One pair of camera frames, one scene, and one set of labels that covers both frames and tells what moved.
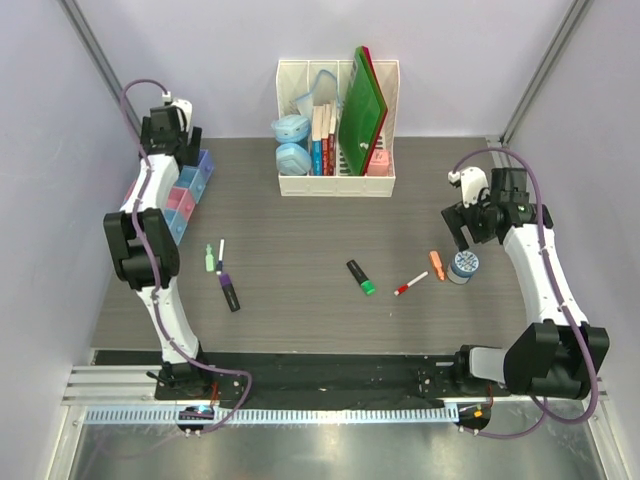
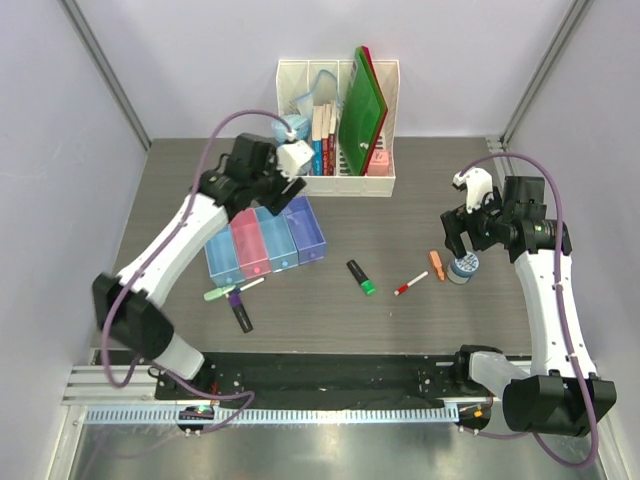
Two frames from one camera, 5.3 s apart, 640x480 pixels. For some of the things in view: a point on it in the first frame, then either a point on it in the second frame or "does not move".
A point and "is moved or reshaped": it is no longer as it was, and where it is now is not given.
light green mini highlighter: (209, 259) -> (215, 293)
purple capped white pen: (220, 258) -> (251, 284)
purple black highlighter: (229, 292) -> (237, 305)
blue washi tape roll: (462, 267) does not move
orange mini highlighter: (437, 264) does not move
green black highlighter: (367, 285) does not move
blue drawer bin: (190, 178) -> (278, 238)
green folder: (361, 119) does not move
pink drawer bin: (178, 199) -> (250, 244)
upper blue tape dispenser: (290, 128) does not move
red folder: (385, 107) does not move
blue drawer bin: (176, 222) is moved or reshaped
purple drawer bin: (205, 164) is moved or reshaped
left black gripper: (191, 146) -> (267, 202)
